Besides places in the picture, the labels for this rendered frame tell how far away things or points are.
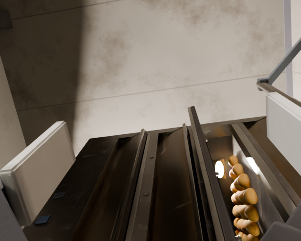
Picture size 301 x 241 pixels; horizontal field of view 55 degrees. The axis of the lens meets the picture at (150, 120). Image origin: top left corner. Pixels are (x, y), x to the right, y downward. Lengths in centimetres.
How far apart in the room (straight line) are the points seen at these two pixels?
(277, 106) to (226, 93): 384
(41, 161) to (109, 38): 380
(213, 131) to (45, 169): 171
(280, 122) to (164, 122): 387
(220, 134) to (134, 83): 227
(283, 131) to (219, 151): 174
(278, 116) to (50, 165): 13
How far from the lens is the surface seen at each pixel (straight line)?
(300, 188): 123
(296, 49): 118
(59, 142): 19
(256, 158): 140
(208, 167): 102
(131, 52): 391
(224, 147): 190
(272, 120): 19
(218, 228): 75
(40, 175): 16
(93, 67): 402
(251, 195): 144
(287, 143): 17
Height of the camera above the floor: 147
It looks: 6 degrees up
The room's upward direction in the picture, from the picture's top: 98 degrees counter-clockwise
